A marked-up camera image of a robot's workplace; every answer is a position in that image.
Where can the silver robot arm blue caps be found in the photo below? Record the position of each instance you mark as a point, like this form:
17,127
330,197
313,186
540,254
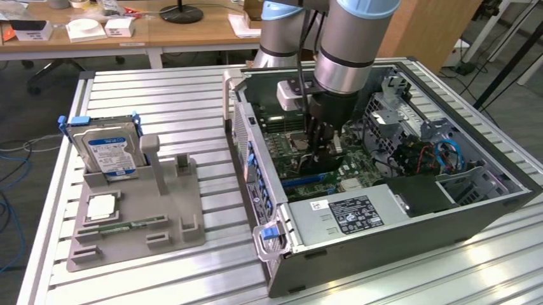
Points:
353,47

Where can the CPU socket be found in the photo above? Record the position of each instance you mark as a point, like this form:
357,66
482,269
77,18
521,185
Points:
297,141

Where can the black lamp base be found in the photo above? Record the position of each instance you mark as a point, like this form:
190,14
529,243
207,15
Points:
182,16

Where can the orange packet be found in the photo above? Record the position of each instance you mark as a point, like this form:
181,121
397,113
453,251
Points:
6,35

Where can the long blue expansion slot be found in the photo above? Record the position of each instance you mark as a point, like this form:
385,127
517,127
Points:
310,181

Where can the white round holder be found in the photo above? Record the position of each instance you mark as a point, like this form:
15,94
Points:
85,30

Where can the wooden cabinet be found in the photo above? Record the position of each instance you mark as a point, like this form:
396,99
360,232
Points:
433,31

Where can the green graphics card black fan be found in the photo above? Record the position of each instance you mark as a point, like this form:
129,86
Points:
322,166

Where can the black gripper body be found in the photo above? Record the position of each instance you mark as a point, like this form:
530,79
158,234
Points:
333,108

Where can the green RAM stick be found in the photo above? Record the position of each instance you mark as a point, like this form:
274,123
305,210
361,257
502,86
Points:
127,225

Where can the thin metal locking lever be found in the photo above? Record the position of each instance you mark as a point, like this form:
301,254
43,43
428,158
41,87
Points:
287,125

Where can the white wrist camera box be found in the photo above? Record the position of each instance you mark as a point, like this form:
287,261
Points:
290,97

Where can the brown cardboard box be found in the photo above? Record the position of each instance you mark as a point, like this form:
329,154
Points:
253,9

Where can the grey power supply with label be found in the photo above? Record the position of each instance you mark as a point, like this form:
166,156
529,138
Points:
306,222

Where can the grey cup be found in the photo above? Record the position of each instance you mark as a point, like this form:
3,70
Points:
58,4

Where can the black power adapter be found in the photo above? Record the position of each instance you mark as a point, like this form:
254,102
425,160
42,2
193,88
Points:
465,69

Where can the black office chair base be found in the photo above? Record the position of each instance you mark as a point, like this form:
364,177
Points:
37,88

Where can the grey metal disk bay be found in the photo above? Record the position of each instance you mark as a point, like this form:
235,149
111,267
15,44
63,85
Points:
472,190
390,120

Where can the green motherboard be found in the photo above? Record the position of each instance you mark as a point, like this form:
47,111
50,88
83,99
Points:
354,165

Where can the white papers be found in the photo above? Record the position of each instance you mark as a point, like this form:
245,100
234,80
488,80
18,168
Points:
243,28

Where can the black tripod pole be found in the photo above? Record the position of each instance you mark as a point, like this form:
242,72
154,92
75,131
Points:
509,66

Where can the white box black top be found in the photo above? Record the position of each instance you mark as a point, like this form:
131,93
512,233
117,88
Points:
31,35

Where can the silver CPU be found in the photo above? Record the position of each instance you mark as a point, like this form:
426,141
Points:
102,208

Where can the wooden desk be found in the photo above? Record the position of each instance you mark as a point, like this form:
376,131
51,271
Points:
191,35

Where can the blue case latch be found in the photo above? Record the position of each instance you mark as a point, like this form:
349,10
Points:
269,234

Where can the silver chipset heatsink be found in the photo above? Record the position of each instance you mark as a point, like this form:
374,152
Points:
352,185

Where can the grey parts rack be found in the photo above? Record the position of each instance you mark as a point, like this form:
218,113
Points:
141,206

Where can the white desk frame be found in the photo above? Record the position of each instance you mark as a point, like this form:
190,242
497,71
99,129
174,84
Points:
484,38

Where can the hard disk with blue rails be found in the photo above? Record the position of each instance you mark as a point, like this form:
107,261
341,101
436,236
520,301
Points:
106,152

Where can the small white box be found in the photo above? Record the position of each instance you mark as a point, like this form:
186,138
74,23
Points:
119,28

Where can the black grey PC case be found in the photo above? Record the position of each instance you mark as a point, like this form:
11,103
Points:
382,263

